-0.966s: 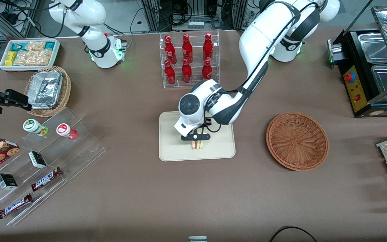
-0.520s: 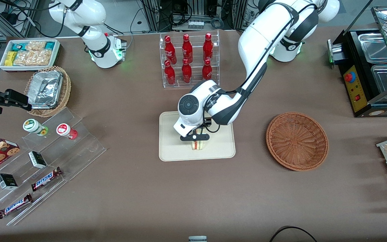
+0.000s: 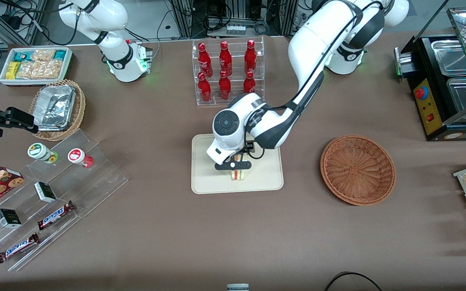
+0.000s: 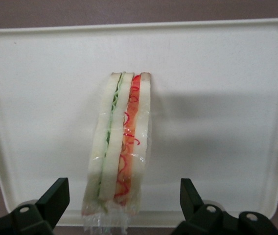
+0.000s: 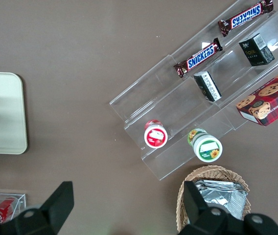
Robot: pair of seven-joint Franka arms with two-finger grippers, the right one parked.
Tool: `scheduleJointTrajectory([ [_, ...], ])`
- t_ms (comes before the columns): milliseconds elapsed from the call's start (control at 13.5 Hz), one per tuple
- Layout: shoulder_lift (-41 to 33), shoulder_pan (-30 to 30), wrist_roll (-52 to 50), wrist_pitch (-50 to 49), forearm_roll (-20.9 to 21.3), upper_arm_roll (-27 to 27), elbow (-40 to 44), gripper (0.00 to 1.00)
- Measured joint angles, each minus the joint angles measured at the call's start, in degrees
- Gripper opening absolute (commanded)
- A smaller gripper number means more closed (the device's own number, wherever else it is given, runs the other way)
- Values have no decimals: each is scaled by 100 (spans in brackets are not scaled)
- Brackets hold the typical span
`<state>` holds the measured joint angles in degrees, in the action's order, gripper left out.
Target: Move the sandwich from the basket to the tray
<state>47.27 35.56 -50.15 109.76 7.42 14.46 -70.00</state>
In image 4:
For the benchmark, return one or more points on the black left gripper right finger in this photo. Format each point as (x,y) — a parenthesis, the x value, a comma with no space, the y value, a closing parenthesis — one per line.
(195,208)

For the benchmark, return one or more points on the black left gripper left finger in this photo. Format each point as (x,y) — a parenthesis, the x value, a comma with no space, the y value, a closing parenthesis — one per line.
(48,203)

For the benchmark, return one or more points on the triangle sandwich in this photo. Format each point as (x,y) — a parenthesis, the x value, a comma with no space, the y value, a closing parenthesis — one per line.
(114,147)

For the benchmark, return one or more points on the cream plastic tray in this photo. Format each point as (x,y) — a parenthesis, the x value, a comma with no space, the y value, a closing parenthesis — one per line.
(202,73)

